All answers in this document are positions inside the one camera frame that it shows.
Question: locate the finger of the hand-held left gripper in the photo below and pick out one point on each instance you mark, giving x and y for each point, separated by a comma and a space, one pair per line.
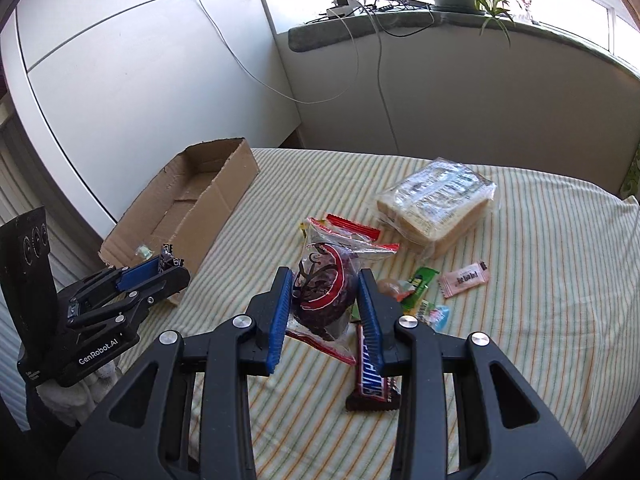
120, 310
140, 274

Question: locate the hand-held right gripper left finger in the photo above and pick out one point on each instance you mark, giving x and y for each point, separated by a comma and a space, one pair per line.
279, 315

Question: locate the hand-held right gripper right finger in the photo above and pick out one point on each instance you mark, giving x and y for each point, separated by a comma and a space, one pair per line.
369, 320

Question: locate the small black packet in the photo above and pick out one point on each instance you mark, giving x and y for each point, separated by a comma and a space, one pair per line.
167, 256

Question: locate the clear red-trimmed snack bag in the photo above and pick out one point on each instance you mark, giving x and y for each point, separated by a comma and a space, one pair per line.
320, 280

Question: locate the green candy packet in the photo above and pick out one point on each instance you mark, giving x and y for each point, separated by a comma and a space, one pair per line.
419, 282

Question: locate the pink candy packet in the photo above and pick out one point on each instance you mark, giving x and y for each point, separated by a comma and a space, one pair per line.
462, 280

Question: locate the cardboard box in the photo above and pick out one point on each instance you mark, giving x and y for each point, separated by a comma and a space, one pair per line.
220, 180

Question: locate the pale green wrapped candy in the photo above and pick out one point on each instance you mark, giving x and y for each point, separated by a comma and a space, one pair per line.
143, 251

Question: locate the orange candy in clear wrapper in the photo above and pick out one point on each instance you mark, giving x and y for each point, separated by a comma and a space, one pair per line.
390, 287

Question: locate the light blue candy packet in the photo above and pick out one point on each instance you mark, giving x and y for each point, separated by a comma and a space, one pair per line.
435, 316

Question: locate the brown chocolate bar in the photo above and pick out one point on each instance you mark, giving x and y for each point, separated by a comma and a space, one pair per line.
372, 390

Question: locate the yellow-green candy wrapper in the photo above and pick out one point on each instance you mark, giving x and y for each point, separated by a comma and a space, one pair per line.
304, 227

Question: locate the red snack packet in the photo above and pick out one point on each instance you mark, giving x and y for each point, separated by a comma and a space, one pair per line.
350, 225

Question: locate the bagged sliced bread loaf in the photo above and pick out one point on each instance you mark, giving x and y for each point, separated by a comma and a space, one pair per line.
435, 200

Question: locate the white cabinet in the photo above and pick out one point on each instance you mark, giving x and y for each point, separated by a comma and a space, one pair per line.
150, 85

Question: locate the grey windowsill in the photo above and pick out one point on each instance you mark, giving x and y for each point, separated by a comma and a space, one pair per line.
325, 35

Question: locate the white power adapter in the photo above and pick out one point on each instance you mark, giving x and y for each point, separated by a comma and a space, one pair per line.
345, 7

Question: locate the black power strip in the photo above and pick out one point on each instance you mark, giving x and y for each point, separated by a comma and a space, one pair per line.
400, 6

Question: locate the small figurine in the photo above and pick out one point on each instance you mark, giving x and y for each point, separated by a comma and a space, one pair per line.
527, 7

